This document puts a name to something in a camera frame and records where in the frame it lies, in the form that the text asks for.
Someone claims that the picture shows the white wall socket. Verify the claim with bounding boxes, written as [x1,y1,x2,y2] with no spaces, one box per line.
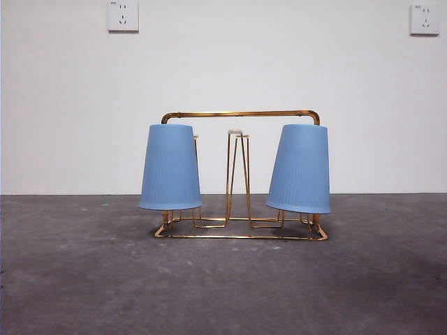
[107,0,140,34]
[409,3,440,36]

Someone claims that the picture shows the blue ribbed cup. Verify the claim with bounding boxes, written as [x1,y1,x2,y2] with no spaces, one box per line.
[138,124,203,211]
[265,124,332,214]

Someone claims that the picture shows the gold wire cup rack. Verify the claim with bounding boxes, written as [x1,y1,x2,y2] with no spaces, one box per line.
[152,110,329,242]

